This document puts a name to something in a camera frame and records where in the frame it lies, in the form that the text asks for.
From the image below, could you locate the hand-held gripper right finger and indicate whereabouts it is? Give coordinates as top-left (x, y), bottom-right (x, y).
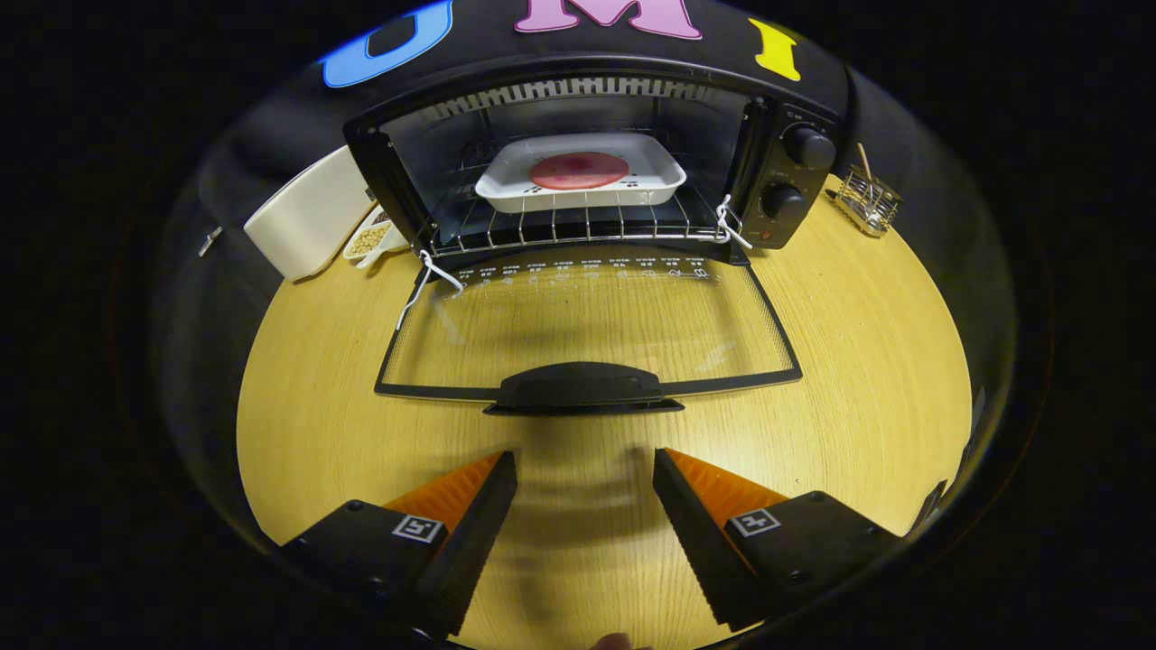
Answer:
top-left (652, 448), bottom-right (904, 633)

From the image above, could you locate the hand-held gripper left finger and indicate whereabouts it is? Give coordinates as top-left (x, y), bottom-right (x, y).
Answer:
top-left (280, 451), bottom-right (518, 637)

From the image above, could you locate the white square plate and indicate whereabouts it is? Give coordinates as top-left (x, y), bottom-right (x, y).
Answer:
top-left (474, 133), bottom-right (687, 215)

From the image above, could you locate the black toaster oven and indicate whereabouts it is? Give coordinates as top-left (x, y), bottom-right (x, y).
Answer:
top-left (343, 54), bottom-right (850, 418)

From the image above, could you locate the pink ham slice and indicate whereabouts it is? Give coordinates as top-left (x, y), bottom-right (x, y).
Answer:
top-left (529, 152), bottom-right (630, 191)

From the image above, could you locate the white bread toaster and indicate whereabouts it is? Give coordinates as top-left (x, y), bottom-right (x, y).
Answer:
top-left (243, 144), bottom-right (376, 283)

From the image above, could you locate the small dish of beans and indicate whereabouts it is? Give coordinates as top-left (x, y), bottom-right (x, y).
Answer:
top-left (343, 209), bottom-right (409, 270)

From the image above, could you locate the black backdrop cloth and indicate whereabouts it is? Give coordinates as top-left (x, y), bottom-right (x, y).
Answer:
top-left (149, 0), bottom-right (1017, 543)

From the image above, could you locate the oven wire rack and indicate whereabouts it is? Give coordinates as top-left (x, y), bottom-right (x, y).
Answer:
top-left (424, 135), bottom-right (732, 258)

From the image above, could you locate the metal wire basket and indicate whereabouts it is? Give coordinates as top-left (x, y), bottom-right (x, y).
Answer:
top-left (826, 165), bottom-right (904, 238)

